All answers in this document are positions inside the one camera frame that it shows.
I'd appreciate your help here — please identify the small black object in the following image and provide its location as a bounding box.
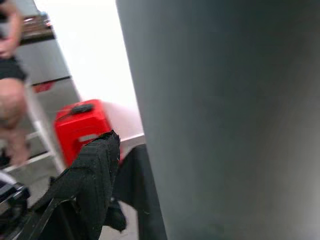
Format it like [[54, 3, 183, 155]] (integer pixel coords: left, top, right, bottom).
[[68, 104, 95, 115]]

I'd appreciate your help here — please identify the grey metal cabinet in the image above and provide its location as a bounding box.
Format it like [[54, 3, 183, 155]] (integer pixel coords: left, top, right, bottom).
[[14, 0, 82, 106]]

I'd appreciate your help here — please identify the person in black shorts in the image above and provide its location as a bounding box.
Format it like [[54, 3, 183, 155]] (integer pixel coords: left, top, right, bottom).
[[0, 0, 32, 168]]

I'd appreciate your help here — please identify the white plastic table leg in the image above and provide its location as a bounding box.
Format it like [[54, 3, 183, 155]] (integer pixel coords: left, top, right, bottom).
[[115, 0, 320, 240]]

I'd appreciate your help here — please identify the red plastic stool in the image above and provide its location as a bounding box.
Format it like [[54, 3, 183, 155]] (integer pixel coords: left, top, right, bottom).
[[53, 98, 126, 168]]

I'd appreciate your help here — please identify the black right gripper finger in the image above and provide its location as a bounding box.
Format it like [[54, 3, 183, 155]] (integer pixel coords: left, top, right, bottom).
[[4, 129, 127, 240]]

